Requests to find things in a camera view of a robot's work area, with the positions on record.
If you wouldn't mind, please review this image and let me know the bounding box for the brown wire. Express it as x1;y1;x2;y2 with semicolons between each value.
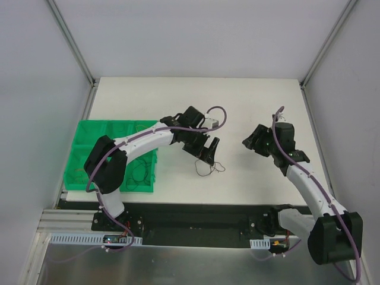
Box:
194;159;226;178

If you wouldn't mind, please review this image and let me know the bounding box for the dark purple wire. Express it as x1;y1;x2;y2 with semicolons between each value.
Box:
124;159;151;191

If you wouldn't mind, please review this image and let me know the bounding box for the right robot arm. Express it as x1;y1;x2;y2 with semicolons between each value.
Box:
242;122;363;265

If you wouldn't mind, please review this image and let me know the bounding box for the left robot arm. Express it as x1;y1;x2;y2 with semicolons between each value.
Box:
84;106;226;231

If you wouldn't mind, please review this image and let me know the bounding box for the green compartment tray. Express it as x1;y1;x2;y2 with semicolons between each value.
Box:
64;120;157;193

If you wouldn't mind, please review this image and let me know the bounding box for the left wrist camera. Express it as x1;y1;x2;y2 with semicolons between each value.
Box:
202;117;219;129

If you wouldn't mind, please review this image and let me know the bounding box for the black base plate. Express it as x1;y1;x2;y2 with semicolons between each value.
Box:
91;203;287;248

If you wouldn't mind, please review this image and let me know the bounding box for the right white cable duct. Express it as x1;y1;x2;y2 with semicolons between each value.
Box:
249;239;271;250

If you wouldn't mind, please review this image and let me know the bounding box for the white cable duct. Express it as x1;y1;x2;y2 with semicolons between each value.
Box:
50;233;143;246
249;239;271;250

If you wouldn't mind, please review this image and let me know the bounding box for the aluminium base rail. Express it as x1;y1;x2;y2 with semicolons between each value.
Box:
37;208;97;232

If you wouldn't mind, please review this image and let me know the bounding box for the right aluminium frame post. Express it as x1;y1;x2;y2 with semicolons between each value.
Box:
299;0;360;90

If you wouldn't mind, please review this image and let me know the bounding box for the aluminium frame post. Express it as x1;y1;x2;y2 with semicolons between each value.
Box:
299;0;360;90
45;0;96;86

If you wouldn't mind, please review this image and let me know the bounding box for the left white cable duct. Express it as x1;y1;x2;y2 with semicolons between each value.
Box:
50;233;143;246

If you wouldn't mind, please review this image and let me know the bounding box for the left aluminium frame post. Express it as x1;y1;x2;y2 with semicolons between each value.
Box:
45;0;96;86

